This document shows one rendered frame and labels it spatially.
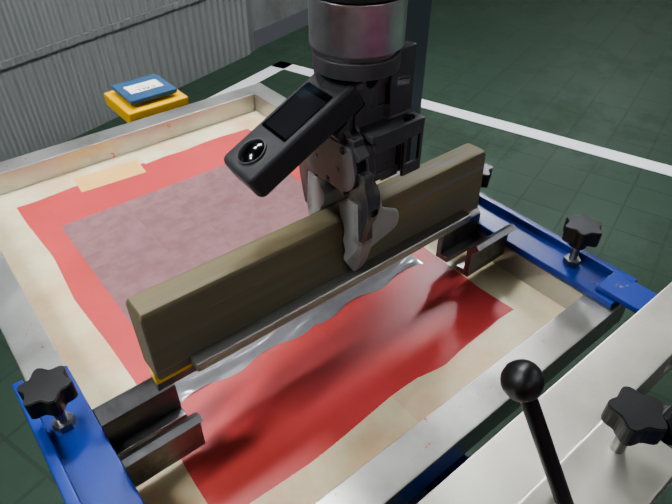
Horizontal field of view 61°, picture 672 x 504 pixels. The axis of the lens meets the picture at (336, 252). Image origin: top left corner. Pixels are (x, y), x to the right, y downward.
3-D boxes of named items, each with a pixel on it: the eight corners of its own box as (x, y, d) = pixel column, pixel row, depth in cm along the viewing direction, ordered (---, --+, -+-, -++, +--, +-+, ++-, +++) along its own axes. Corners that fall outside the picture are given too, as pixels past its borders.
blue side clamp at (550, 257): (416, 222, 86) (421, 183, 81) (439, 210, 88) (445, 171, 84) (596, 340, 68) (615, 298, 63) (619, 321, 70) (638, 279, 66)
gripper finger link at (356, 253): (409, 261, 57) (406, 178, 52) (364, 287, 54) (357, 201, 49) (388, 250, 59) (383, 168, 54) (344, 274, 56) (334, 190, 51)
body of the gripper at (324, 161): (421, 176, 53) (435, 47, 45) (350, 210, 49) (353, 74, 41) (367, 144, 58) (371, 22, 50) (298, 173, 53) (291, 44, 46)
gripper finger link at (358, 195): (384, 243, 51) (378, 152, 47) (371, 250, 51) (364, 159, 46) (350, 225, 55) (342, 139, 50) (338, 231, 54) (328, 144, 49)
